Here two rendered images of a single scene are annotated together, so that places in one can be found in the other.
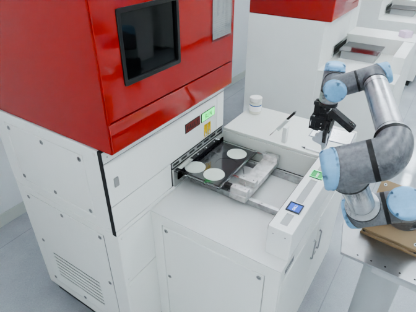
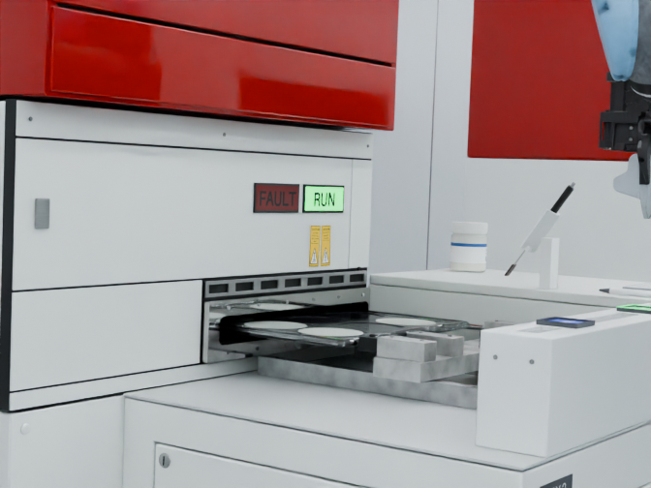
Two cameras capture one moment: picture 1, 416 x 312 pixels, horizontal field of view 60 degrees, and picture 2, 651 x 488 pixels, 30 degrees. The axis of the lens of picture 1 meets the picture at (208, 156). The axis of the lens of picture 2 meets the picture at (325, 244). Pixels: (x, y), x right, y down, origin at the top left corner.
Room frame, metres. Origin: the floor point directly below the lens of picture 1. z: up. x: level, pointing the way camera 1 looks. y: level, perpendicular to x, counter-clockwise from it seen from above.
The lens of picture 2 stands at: (-0.47, -0.09, 1.13)
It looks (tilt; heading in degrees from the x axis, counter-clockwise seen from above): 3 degrees down; 2
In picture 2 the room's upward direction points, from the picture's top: 2 degrees clockwise
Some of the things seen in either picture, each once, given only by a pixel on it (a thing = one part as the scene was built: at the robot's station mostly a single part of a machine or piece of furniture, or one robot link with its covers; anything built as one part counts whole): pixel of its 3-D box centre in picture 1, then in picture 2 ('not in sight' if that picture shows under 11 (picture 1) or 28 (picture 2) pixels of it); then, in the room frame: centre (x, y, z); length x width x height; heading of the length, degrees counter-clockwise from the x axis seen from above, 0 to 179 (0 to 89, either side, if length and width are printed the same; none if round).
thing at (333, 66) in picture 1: (333, 77); not in sight; (1.29, -0.47, 1.41); 0.09 x 0.08 x 0.11; 166
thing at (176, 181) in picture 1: (199, 156); (293, 321); (1.54, 0.04, 0.89); 0.44 x 0.02 x 0.10; 147
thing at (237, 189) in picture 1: (239, 189); (406, 348); (1.27, -0.14, 0.89); 0.08 x 0.03 x 0.03; 57
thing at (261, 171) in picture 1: (255, 177); (459, 357); (1.40, -0.23, 0.87); 0.36 x 0.08 x 0.03; 147
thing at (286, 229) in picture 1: (304, 203); (604, 369); (1.18, -0.41, 0.89); 0.55 x 0.09 x 0.14; 147
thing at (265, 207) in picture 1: (235, 195); (393, 384); (1.31, -0.13, 0.84); 0.50 x 0.02 x 0.03; 57
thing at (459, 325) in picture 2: (238, 168); (408, 333); (1.44, -0.15, 0.90); 0.38 x 0.01 x 0.01; 147
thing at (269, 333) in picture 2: (186, 175); (247, 330); (1.38, 0.10, 0.90); 0.37 x 0.01 x 0.01; 57
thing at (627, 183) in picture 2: (319, 140); (633, 186); (1.29, -0.46, 1.14); 0.06 x 0.03 x 0.09; 57
